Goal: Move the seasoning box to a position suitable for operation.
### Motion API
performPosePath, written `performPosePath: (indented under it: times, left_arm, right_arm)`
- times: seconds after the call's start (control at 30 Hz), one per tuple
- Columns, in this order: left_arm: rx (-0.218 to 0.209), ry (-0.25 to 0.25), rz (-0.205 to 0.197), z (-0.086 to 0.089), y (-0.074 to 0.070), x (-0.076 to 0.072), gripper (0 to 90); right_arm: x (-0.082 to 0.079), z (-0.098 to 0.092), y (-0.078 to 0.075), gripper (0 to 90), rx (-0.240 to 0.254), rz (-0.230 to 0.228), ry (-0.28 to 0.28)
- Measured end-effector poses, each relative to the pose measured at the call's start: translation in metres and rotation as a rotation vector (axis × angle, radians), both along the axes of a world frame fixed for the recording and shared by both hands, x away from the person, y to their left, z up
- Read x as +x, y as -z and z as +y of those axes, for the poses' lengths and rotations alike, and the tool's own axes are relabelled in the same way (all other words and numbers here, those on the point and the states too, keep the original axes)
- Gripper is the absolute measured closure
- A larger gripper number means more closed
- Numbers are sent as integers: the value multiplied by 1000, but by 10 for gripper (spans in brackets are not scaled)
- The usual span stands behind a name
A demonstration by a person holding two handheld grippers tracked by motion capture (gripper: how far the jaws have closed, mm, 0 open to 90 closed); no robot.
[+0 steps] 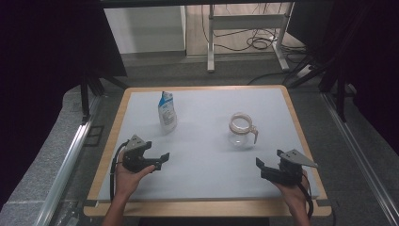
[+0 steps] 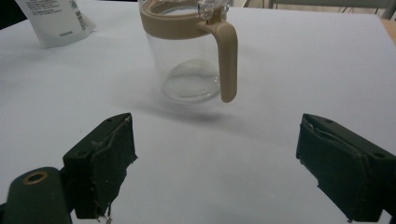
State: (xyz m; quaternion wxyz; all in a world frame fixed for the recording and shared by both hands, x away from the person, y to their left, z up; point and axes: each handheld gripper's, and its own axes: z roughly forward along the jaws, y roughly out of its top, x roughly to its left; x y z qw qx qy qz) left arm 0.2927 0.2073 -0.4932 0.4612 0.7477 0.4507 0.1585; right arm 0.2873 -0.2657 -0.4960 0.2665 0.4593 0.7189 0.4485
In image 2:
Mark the white table mat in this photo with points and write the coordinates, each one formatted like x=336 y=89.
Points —
x=218 y=161

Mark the white pouch with blue top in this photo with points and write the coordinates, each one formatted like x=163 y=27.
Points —
x=56 y=21

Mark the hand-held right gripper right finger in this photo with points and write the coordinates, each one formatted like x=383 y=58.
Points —
x=345 y=168

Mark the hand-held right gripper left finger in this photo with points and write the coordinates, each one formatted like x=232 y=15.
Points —
x=102 y=161

